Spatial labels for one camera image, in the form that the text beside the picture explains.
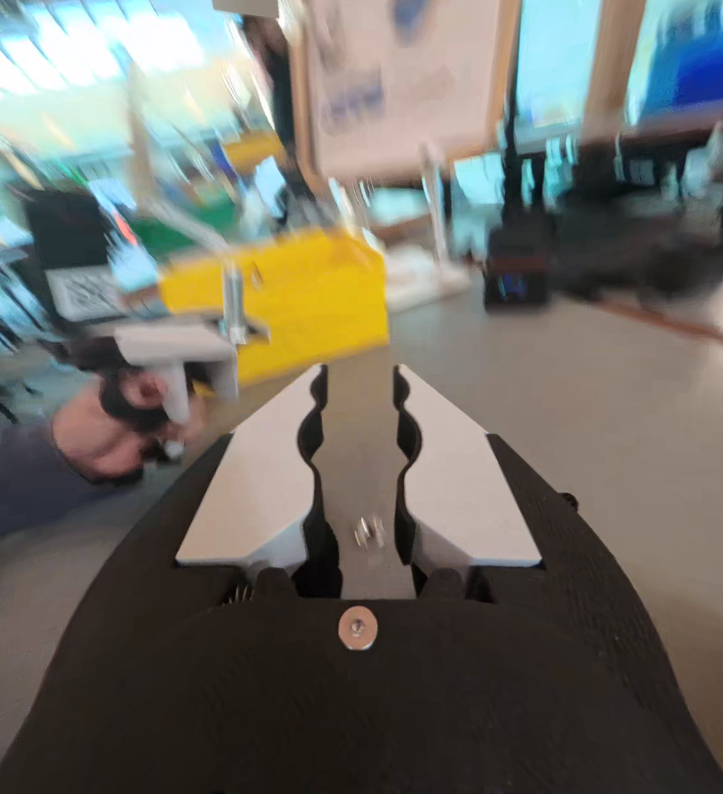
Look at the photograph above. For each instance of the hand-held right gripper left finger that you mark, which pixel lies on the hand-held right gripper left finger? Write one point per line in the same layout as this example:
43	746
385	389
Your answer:
256	490

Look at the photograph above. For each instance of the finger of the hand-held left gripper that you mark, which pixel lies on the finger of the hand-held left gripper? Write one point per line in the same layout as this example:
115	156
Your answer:
225	353

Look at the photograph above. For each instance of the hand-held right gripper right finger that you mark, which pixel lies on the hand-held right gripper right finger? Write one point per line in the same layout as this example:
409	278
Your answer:
460	496

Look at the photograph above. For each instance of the steel hex bolt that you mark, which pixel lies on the steel hex bolt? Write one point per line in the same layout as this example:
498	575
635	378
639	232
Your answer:
235	298

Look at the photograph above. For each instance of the person's left forearm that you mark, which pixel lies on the person's left forearm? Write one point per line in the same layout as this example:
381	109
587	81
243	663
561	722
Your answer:
14	484

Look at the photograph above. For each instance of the person's left hand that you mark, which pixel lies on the person's left hand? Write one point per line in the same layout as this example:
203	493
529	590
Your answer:
94	440

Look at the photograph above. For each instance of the yellow plastic bin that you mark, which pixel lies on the yellow plastic bin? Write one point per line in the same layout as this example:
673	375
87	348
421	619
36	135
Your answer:
318	298

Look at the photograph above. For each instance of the black box with screen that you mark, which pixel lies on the black box with screen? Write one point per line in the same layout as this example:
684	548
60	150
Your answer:
516	273

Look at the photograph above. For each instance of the white stand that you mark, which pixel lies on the white stand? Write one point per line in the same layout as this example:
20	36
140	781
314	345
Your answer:
439	248

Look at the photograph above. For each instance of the white poster board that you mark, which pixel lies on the white poster board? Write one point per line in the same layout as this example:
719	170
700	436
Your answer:
404	87

